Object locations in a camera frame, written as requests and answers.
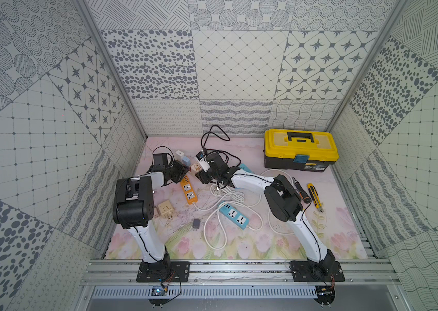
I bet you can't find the light blue USB charger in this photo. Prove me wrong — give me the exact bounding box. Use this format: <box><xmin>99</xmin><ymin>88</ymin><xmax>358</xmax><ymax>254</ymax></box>
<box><xmin>181</xmin><ymin>156</ymin><xmax>192</xmax><ymax>167</ymax></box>

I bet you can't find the white USB charger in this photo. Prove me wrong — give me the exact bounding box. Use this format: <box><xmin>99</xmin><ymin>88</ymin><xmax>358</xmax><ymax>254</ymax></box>
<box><xmin>175</xmin><ymin>150</ymin><xmax>185</xmax><ymax>160</ymax></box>

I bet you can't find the pink deer cube socket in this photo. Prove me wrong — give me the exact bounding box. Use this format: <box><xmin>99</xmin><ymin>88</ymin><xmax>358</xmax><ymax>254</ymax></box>
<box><xmin>190</xmin><ymin>162</ymin><xmax>202</xmax><ymax>173</ymax></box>

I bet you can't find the orange power strip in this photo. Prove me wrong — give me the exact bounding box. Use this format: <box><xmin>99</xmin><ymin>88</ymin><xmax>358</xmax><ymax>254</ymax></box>
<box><xmin>179</xmin><ymin>175</ymin><xmax>198</xmax><ymax>205</ymax></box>

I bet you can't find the blue power strip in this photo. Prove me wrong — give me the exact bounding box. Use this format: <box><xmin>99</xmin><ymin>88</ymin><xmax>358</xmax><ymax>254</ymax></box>
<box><xmin>219</xmin><ymin>204</ymin><xmax>249</xmax><ymax>230</ymax></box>

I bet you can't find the dark grey plug adapter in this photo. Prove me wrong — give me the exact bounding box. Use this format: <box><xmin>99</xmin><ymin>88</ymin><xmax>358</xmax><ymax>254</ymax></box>
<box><xmin>192</xmin><ymin>218</ymin><xmax>201</xmax><ymax>230</ymax></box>

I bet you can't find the teal power strip base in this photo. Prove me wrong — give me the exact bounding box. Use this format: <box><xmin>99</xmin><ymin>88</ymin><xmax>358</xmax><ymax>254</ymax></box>
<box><xmin>238</xmin><ymin>163</ymin><xmax>253</xmax><ymax>174</ymax></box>

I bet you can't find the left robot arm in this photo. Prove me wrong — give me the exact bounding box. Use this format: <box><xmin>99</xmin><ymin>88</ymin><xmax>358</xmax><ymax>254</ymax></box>
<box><xmin>113</xmin><ymin>153</ymin><xmax>189</xmax><ymax>265</ymax></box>

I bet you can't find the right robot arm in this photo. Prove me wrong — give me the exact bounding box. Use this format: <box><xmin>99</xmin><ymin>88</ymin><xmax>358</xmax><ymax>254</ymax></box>
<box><xmin>196</xmin><ymin>151</ymin><xmax>336</xmax><ymax>274</ymax></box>

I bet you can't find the yellow black toolbox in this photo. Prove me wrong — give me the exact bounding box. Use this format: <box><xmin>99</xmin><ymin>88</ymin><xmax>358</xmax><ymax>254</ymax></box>
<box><xmin>264</xmin><ymin>129</ymin><xmax>339</xmax><ymax>172</ymax></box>

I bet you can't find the black red screwdriver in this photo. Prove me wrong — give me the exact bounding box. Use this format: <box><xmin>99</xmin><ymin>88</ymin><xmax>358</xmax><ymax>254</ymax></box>
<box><xmin>292</xmin><ymin>178</ymin><xmax>312</xmax><ymax>204</ymax></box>

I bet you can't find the yellow utility knife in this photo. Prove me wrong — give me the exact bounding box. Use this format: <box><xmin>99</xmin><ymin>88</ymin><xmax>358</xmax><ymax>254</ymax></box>
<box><xmin>307</xmin><ymin>183</ymin><xmax>324</xmax><ymax>213</ymax></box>

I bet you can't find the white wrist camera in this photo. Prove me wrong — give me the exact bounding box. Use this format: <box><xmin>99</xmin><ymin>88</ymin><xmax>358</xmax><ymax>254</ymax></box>
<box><xmin>196</xmin><ymin>152</ymin><xmax>210</xmax><ymax>172</ymax></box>

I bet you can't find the black power cable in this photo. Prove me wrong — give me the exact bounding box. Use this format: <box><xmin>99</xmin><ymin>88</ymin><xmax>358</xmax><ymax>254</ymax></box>
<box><xmin>201</xmin><ymin>124</ymin><xmax>243</xmax><ymax>168</ymax></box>

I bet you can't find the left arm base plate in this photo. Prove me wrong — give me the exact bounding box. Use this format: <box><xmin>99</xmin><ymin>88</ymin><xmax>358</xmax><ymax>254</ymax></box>
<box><xmin>136</xmin><ymin>261</ymin><xmax>191</xmax><ymax>282</ymax></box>

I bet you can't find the aluminium rail frame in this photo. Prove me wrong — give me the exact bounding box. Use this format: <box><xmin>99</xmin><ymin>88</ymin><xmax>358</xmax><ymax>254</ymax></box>
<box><xmin>80</xmin><ymin>259</ymin><xmax>400</xmax><ymax>286</ymax></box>

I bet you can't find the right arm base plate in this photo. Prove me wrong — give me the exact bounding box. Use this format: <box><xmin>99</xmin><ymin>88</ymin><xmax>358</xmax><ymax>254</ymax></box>
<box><xmin>289</xmin><ymin>260</ymin><xmax>345</xmax><ymax>283</ymax></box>

